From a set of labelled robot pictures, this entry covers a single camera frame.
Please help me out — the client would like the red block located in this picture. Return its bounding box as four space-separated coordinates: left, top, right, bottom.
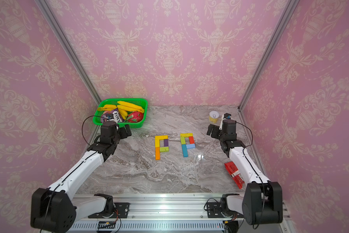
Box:
189 136 195 144

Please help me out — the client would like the yellow-green long block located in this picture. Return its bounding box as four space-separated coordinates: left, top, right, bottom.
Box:
180 133 193 138

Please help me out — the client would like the light blue block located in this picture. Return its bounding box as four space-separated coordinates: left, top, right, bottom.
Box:
186 144 195 149

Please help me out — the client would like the lime green block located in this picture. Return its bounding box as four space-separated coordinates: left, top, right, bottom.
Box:
180 136 186 145
160 147 169 152

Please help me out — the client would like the short yellow block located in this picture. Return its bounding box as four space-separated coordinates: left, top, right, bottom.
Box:
155 139 160 148

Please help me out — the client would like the teal block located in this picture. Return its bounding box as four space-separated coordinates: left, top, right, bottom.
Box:
181 144 188 157

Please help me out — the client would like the orange block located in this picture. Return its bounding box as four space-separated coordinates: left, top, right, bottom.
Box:
155 147 161 160

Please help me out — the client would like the long yellow block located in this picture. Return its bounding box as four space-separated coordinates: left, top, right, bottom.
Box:
155 136 168 140

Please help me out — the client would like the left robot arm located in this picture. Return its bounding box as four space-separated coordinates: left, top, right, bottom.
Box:
30 121 132 233

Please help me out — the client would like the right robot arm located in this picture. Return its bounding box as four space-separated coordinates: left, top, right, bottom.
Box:
207 119 283 225

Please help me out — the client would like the yellow white can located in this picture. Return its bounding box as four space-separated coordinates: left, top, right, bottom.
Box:
209 111 220 123

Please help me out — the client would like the lower yellow banana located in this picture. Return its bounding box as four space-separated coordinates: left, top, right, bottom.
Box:
118 108 128 120

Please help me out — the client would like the red dragon fruit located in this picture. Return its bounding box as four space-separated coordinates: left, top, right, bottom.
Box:
125 111 144 123

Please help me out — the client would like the purple snack packet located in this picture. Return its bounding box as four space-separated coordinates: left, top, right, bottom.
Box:
101 108 124 123

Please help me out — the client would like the upper yellow banana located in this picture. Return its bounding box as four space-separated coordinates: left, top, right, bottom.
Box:
117 101 144 113

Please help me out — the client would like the small yellow banana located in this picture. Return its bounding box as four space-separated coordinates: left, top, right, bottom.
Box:
97 104 117 112

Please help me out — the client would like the green plastic basket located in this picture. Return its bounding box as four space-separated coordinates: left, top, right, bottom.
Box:
92 98 149 129

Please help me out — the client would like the red snack bag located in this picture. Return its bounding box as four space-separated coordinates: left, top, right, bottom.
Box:
225 162 244 189

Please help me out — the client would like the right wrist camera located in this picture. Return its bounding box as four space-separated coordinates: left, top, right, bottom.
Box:
219 113 232 130

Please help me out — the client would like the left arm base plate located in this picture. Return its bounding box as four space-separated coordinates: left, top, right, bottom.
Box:
88 203 130 219

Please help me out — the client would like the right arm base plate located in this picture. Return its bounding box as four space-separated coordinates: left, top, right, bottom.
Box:
204 202 244 219

